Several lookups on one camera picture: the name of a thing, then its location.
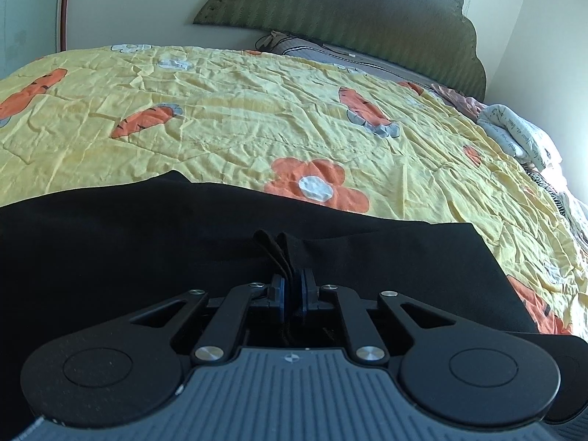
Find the black white striped cloth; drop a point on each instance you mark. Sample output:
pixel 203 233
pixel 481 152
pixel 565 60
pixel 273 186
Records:
pixel 558 197

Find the grey patterned pillow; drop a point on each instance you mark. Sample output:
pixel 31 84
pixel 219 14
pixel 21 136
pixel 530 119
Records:
pixel 330 53

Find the black pants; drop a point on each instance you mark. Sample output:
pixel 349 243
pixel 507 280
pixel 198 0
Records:
pixel 115 248

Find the floral glass wardrobe door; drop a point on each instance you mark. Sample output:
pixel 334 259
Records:
pixel 27 14

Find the yellow floral blanket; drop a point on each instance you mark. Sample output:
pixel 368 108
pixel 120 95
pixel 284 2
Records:
pixel 229 119

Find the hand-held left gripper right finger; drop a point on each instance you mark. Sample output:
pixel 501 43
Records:
pixel 307 295

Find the pink cloth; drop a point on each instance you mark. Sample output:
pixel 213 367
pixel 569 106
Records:
pixel 459 99

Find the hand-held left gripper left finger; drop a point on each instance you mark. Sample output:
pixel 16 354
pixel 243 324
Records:
pixel 280 296

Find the white printed cloth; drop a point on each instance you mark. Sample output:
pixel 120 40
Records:
pixel 514 133

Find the green padded headboard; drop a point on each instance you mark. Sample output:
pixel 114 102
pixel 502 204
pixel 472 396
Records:
pixel 349 4

